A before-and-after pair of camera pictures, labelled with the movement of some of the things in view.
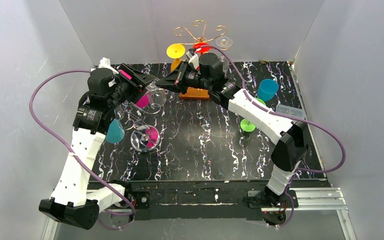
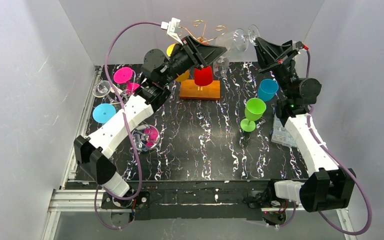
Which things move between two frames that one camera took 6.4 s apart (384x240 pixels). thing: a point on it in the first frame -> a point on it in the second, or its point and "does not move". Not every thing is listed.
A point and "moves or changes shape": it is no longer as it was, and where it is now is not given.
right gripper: (181, 78) -> (281, 59)
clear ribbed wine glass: (157, 97) moves or changes shape
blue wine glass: (267, 89) does not move
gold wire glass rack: (197, 93) does not move
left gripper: (129, 84) -> (195, 52)
